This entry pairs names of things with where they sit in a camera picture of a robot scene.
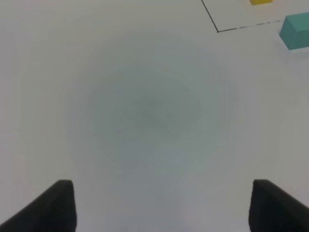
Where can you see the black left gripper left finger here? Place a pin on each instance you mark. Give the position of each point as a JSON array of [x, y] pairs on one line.
[[53, 211]]

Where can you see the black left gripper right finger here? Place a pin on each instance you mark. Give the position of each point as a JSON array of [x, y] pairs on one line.
[[274, 210]]

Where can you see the teal cube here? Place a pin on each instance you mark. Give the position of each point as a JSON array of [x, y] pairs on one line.
[[295, 31]]

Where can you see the template yellow cube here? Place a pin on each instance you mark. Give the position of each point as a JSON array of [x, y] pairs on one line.
[[259, 2]]

